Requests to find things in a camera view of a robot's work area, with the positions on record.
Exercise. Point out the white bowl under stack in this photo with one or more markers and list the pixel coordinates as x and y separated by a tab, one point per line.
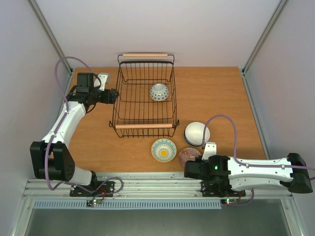
193	133

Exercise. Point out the right circuit board with leds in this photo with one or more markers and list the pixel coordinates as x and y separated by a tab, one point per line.
229	201

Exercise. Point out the aluminium corner post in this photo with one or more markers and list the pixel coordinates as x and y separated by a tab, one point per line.
265	33
42	20

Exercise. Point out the grey slotted cable duct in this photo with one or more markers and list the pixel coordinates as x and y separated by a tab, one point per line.
127	204

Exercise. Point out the circuit board with leds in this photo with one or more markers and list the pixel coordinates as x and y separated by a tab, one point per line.
94	202
229	201

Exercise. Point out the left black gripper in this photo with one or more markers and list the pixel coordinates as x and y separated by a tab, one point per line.
110	97

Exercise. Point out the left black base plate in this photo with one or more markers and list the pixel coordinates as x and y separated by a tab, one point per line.
91	191

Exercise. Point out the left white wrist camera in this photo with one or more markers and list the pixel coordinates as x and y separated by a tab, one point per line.
103	79

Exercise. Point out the white bowl with brown diamonds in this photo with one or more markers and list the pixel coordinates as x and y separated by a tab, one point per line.
159	92

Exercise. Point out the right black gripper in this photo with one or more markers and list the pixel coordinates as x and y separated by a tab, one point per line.
190	169

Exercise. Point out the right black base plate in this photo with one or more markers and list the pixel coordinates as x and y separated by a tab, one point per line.
210	189

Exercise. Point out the right aluminium corner post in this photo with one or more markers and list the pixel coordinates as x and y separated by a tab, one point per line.
265	33

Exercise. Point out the teal yellow sun bowl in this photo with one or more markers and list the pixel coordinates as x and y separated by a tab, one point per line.
163	150

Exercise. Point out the black wire dish rack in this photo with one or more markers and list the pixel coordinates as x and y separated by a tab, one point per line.
135	114

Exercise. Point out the aluminium rail frame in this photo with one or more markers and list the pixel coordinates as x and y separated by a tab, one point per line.
142	185

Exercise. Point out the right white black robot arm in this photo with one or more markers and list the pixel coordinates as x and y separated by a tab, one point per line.
289	173

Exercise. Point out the red patterned bowl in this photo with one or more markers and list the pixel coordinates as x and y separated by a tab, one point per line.
188	154

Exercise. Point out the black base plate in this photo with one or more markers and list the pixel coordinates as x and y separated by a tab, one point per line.
210	189
91	191

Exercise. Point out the left circuit board with leds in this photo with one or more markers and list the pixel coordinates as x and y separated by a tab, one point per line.
94	202

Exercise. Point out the left aluminium corner post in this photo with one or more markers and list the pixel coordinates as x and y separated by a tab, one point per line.
42	20

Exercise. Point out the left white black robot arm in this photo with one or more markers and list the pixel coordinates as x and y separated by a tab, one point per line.
51	159

